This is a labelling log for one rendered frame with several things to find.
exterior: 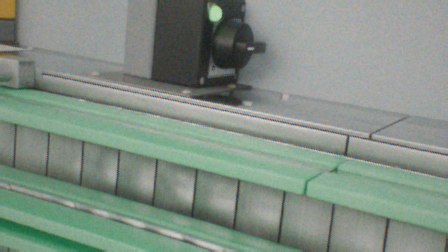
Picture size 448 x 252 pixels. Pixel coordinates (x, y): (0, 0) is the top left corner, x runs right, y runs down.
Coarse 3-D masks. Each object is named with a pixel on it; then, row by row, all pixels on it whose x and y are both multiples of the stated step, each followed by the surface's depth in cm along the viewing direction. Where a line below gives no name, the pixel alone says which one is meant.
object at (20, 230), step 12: (0, 228) 52; (12, 228) 52; (24, 228) 52; (0, 240) 51; (12, 240) 50; (24, 240) 50; (36, 240) 50; (48, 240) 50; (60, 240) 50; (72, 240) 50
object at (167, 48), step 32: (128, 0) 58; (160, 0) 57; (192, 0) 55; (224, 0) 58; (128, 32) 59; (160, 32) 57; (192, 32) 56; (128, 64) 59; (160, 64) 58; (192, 64) 56
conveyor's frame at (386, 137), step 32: (64, 64) 63; (96, 64) 66; (96, 96) 56; (128, 96) 54; (160, 96) 53; (224, 96) 55; (256, 96) 57; (288, 96) 58; (224, 128) 50; (256, 128) 49; (288, 128) 48; (320, 128) 47; (352, 128) 47; (384, 128) 48; (416, 128) 49; (384, 160) 45; (416, 160) 44
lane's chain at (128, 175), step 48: (0, 144) 61; (48, 144) 59; (96, 144) 56; (288, 144) 48; (144, 192) 55; (192, 192) 52; (240, 192) 50; (288, 192) 48; (288, 240) 49; (336, 240) 47; (384, 240) 46; (432, 240) 44
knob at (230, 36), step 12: (228, 24) 57; (240, 24) 57; (216, 36) 57; (228, 36) 56; (240, 36) 57; (252, 36) 59; (216, 48) 57; (228, 48) 56; (240, 48) 56; (252, 48) 57; (264, 48) 59; (216, 60) 57; (228, 60) 57; (240, 60) 58
